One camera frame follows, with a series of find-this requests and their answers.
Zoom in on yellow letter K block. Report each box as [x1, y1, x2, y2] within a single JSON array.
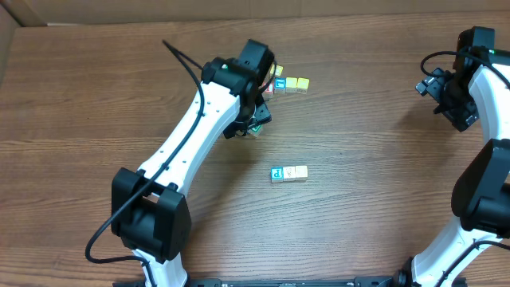
[[295, 165, 308, 181]]

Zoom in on yellow block row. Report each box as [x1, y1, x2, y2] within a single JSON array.
[[296, 77, 310, 94], [285, 77, 298, 93]]

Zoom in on yellow block right row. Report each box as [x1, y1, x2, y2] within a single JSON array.
[[296, 77, 310, 94]]

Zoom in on yellow block far top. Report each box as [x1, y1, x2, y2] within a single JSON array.
[[270, 65, 284, 77]]

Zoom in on white ice cream block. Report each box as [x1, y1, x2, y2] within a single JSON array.
[[283, 166, 296, 181]]

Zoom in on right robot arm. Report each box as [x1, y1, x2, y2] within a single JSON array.
[[382, 26, 509, 287]]

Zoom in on blue picture block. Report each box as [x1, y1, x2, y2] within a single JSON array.
[[274, 78, 286, 94]]

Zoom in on green letter Z block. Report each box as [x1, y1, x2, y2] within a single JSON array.
[[248, 125, 263, 138]]

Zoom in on blue letter P block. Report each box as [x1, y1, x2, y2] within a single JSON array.
[[270, 167, 284, 183]]

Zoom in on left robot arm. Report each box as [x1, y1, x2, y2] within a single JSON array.
[[109, 40, 276, 286]]

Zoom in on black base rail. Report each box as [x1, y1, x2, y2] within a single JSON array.
[[112, 276, 468, 287]]

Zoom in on yellow block middle row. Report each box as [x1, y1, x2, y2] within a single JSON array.
[[285, 77, 298, 93]]

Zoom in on red letter I block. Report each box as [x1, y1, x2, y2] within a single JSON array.
[[262, 83, 274, 101]]

